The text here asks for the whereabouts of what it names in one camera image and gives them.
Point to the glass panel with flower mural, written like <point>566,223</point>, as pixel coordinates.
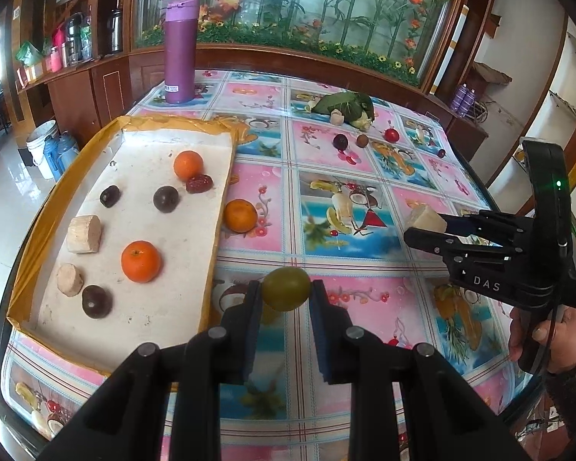
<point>317,9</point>

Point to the small dark passion fruit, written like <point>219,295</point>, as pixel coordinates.
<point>341,141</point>

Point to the wooden sideboard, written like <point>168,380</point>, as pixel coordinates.
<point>81,96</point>

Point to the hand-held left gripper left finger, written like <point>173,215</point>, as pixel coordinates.
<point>249,341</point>

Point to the blue thermos jug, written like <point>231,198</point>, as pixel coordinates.
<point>69,149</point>
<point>52,158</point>

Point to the red tomato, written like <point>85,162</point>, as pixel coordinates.
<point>391,134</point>

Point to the brown longan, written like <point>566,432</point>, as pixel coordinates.
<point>362,140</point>

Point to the printed fruit tablecloth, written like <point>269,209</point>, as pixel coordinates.
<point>365,269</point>

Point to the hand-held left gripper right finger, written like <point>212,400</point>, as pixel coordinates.
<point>319,341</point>

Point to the red date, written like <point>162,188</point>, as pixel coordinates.
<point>199,184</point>

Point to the purple thermos bottle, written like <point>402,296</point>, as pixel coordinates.
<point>180,50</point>

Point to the white rolled tube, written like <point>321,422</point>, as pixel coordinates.
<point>456,33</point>

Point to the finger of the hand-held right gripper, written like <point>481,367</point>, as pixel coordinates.
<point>441,245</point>
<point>499,230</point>

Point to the cauliflower with green leaves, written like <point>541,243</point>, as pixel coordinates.
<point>348,104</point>

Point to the green bag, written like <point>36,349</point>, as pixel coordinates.
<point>26,53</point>

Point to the white wall shelf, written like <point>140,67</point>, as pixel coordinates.
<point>557,105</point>

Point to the peeled sugarcane piece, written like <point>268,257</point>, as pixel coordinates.
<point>425,221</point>

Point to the green plum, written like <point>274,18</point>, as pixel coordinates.
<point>285,288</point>

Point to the dark brown date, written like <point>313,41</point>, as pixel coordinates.
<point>110,195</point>

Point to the steel thermos flask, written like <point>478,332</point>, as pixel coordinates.
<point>115,31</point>

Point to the pink bottle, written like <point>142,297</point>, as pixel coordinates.
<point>55,59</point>

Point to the white plastic bucket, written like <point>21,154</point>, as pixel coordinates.
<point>41,146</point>

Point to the short sugarcane piece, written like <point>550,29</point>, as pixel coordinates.
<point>69,281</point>

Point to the person's right hand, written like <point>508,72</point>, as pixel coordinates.
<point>566,341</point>

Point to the small sugarcane piece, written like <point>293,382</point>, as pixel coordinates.
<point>336,116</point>

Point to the large sugarcane piece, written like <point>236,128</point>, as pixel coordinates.
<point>84,234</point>

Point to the cardboard tray with white foam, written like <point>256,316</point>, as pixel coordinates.
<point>173,307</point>

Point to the wooden side cabinet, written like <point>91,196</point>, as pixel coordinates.
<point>465,132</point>

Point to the orange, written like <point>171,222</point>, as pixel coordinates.
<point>141,261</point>
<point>188,164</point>
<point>240,216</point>

